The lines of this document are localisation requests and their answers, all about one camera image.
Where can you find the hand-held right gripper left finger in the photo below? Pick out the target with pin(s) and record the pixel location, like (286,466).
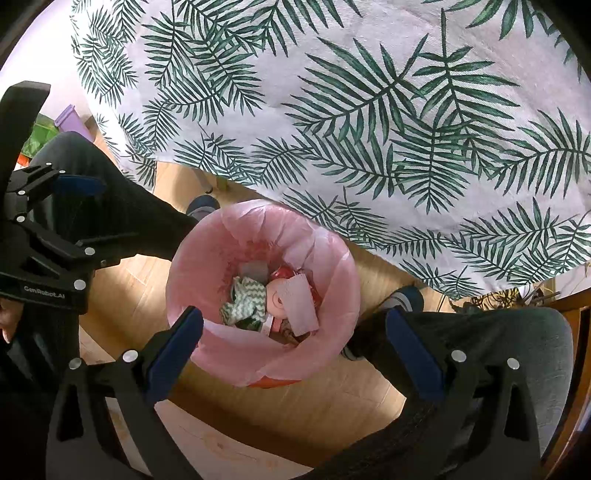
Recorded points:
(178,346)

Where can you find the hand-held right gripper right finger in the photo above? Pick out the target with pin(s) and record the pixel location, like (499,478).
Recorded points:
(411,355)

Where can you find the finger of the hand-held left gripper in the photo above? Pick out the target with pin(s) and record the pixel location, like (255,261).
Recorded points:
(78,184)
(60,242)

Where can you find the green zigzag cloth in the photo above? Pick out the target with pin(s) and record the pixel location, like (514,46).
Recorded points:
(244,300)

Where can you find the pink round toy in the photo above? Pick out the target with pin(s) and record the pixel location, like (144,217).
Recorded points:
(276,297)

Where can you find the bin with pink liner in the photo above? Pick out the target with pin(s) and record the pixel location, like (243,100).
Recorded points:
(323,277)

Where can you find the person's left hand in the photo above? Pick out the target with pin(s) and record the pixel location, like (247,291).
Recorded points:
(7,318)

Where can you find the green printed bag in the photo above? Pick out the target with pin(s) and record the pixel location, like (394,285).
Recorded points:
(41,136)

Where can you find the person's left leg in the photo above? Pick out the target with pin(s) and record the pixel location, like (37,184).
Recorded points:
(115,207)

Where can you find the purple plastic bin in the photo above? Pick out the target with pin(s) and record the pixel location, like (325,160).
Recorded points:
(71,121)

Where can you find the dark blue shoe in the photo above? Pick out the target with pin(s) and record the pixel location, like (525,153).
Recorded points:
(406,297)
(202,207)

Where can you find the wooden side cabinet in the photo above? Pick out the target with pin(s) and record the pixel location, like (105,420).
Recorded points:
(575,309)

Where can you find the leaf print tablecloth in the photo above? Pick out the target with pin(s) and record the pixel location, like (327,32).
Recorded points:
(369,115)

